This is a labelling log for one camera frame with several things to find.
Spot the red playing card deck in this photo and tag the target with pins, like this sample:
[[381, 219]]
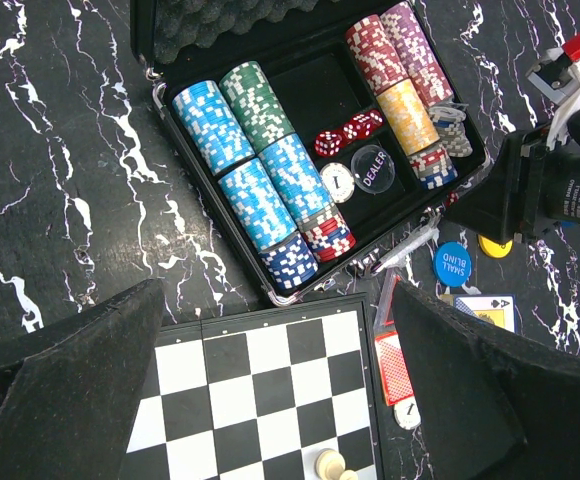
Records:
[[393, 372]]

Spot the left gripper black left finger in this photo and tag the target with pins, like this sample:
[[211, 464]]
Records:
[[69, 392]]

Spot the black white chess board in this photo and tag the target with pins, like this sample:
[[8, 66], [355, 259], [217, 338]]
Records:
[[259, 396]]

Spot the white single chip in case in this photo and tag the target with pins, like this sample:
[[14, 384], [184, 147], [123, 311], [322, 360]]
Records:
[[339, 181]]

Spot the red yellow chip column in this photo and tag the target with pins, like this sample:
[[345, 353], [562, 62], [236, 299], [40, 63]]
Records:
[[378, 61]]

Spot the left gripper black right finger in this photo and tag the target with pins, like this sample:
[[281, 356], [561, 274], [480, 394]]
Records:
[[493, 404]]

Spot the white loose poker chip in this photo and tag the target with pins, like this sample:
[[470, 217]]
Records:
[[406, 413]]

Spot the yellow big blind button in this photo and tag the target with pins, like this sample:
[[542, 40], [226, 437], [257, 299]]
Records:
[[494, 249]]

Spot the white chess king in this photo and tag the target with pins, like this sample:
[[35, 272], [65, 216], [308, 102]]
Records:
[[331, 465]]

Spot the black poker set case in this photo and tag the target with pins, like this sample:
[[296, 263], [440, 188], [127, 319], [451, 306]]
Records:
[[301, 48]]

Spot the green blue chip column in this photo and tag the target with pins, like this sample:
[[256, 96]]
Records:
[[286, 161]]

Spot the blue small blind button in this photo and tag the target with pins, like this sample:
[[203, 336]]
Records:
[[452, 264]]

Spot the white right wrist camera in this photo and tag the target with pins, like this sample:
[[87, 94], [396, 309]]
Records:
[[556, 74]]

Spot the red die in case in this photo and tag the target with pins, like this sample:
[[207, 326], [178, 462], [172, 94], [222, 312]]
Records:
[[376, 117]]

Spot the triangular all-in marker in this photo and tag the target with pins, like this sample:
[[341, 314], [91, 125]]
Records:
[[384, 317]]

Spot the purple red chip column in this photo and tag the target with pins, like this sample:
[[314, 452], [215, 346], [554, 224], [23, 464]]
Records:
[[430, 82]]

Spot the red die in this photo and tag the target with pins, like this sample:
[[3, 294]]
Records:
[[328, 143], [376, 117], [358, 127], [452, 198]]

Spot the light blue chip column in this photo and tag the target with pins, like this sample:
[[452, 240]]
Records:
[[245, 183]]

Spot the grey dealer button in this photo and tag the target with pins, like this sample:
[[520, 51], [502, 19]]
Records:
[[373, 169]]

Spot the blue playing card deck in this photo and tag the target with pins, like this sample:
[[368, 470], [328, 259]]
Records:
[[498, 310]]

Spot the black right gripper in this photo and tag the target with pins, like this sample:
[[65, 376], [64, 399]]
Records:
[[524, 195]]

